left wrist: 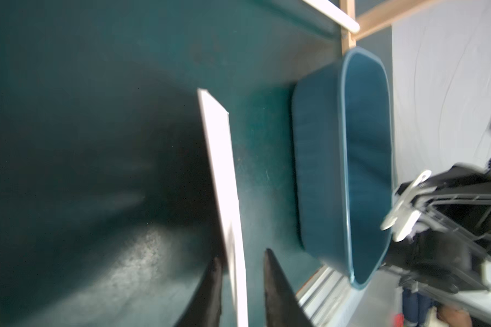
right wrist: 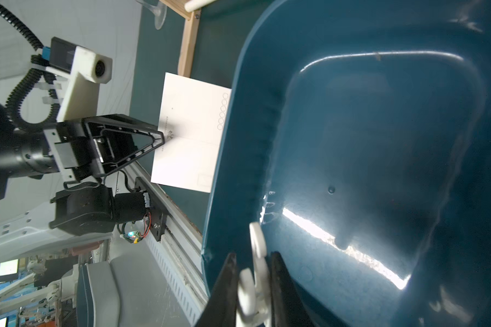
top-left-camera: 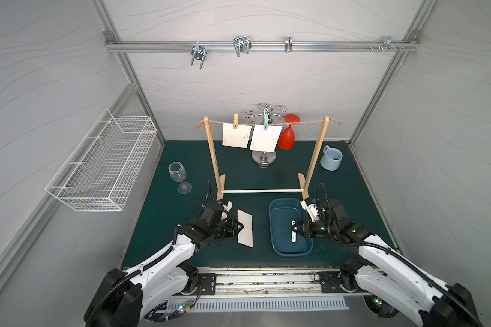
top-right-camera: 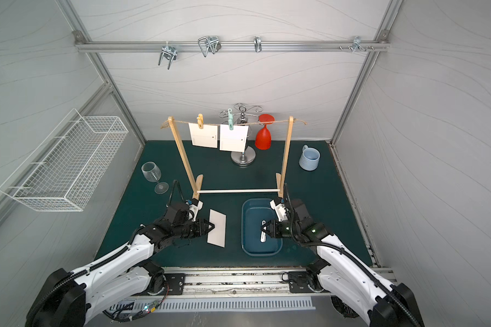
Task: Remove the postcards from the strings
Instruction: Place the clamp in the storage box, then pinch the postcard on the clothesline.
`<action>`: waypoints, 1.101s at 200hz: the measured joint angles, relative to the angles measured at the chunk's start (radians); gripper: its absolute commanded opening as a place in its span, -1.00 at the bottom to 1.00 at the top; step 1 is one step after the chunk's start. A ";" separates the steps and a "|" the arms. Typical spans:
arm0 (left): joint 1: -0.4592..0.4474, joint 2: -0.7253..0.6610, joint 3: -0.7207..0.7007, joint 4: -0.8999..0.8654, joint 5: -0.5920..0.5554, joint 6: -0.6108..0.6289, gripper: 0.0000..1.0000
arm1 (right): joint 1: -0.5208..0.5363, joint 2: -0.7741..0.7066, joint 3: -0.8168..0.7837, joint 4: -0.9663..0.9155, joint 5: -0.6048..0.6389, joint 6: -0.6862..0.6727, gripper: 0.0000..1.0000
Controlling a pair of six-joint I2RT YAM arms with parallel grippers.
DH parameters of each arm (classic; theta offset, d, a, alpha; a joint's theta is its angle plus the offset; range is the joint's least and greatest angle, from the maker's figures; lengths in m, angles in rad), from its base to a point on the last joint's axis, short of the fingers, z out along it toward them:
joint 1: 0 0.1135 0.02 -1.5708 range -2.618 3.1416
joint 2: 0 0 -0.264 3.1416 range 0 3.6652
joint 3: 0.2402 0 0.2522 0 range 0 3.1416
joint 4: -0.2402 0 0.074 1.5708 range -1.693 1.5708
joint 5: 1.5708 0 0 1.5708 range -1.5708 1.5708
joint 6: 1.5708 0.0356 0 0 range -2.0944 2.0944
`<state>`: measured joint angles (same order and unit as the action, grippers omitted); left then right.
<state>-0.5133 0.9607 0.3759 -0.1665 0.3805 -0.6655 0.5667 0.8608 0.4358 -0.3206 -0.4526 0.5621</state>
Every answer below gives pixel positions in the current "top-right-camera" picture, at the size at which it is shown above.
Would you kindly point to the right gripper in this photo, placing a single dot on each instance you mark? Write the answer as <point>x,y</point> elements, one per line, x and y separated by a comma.
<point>271,228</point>

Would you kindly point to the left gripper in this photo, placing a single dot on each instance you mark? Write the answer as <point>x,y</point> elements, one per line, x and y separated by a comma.
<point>200,227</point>

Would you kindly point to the white clothespin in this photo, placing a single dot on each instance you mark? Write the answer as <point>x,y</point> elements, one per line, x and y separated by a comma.
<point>263,234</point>

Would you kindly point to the white postcard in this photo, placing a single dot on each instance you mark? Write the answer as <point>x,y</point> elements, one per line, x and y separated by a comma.
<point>218,235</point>
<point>207,136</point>
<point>233,140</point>

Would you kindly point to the mint green clothespin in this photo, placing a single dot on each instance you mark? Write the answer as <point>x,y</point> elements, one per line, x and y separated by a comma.
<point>230,119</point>

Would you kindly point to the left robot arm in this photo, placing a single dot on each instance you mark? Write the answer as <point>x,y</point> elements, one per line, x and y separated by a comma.
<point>73,298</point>

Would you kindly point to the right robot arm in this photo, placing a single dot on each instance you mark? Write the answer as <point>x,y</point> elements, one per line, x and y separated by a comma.
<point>356,288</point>

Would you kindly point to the teal plastic tray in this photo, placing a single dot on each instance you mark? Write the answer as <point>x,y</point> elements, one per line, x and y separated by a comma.
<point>255,242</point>

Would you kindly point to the chrome glass holder stand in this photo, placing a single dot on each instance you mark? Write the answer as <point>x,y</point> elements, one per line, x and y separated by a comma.
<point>241,112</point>

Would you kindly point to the clear wine glass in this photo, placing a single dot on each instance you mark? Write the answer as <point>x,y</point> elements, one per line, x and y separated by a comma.
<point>153,174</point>

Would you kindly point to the light blue mug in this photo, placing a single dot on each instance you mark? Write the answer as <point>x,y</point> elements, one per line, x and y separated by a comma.
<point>309,159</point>

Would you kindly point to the red plastic goblet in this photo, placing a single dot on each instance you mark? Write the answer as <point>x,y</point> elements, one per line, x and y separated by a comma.
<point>263,137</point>

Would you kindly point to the wooden clothespin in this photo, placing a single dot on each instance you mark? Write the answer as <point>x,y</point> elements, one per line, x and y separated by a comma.
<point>200,121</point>

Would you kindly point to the metal clamp hook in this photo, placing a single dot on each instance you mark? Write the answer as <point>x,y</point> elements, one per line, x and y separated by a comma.
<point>168,54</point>
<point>257,44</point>
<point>357,46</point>
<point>209,44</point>

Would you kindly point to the aluminium crossbar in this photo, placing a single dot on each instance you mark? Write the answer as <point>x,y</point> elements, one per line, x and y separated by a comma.
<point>227,46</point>

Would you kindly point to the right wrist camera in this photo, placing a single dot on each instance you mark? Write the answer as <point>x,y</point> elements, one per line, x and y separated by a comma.
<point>280,210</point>

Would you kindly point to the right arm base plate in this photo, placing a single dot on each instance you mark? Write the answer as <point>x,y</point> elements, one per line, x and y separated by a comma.
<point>302,282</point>

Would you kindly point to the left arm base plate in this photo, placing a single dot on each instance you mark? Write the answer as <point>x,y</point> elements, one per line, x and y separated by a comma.
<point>174,284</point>

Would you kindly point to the white wire basket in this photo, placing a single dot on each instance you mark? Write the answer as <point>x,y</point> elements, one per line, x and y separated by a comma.
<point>62,173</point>

